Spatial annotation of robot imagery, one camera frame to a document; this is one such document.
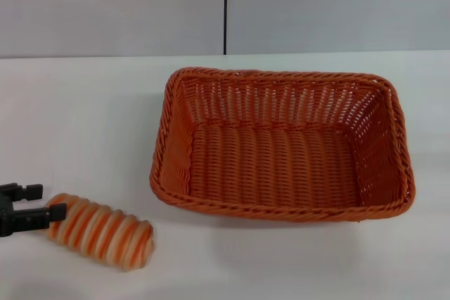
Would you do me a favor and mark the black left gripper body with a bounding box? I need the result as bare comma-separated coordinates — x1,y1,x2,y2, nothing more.
0,197,12,238

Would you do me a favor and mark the orange woven rectangular basket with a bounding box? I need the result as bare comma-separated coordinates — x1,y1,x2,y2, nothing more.
149,66,415,224

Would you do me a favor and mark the orange white striped bread roll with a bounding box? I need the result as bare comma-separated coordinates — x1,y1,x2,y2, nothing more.
45,193,156,273

